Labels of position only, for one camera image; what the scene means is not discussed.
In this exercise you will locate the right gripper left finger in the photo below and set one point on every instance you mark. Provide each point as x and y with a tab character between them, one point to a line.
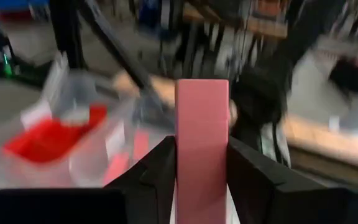
154	180

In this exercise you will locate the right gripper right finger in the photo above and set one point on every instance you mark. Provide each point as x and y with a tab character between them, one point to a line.
259	193

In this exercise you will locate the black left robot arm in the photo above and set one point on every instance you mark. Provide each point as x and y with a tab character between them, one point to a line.
259	93

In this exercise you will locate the pink wooden block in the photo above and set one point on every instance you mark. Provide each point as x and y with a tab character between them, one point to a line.
141	144
202	149
117	168

